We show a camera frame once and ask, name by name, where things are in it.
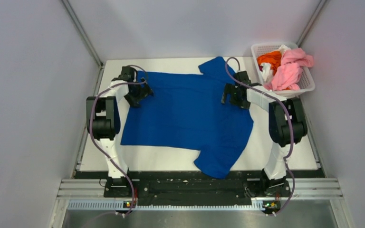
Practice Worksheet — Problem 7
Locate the pink t shirt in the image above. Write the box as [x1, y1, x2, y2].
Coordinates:
[264, 48, 314, 91]

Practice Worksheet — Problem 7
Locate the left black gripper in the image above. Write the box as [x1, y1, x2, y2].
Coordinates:
[124, 77, 153, 108]

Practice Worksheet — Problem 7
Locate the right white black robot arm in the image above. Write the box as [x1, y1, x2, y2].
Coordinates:
[221, 71, 307, 196]

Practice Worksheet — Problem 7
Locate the white plastic laundry basket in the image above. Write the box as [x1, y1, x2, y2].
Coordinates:
[251, 42, 315, 98]

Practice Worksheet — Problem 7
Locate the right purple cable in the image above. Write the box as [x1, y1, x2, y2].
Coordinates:
[225, 57, 296, 216]

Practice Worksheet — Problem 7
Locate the aluminium frame rail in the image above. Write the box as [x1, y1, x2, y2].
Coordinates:
[49, 178, 349, 228]

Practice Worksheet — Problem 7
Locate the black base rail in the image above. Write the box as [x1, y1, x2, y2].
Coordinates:
[74, 170, 325, 207]

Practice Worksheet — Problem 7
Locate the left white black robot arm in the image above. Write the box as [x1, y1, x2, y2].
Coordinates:
[86, 65, 154, 196]

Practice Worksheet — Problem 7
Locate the white t shirt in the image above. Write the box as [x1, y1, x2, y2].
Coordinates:
[258, 45, 291, 82]

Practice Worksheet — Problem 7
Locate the orange t shirt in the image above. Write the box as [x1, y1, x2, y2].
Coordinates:
[257, 51, 282, 75]

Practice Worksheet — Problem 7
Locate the blue t shirt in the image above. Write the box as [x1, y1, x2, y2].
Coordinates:
[121, 57, 254, 179]

